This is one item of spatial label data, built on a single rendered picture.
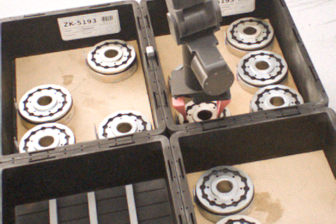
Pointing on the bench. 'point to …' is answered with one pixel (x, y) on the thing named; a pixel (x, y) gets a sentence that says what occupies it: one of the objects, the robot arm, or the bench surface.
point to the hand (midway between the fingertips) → (201, 113)
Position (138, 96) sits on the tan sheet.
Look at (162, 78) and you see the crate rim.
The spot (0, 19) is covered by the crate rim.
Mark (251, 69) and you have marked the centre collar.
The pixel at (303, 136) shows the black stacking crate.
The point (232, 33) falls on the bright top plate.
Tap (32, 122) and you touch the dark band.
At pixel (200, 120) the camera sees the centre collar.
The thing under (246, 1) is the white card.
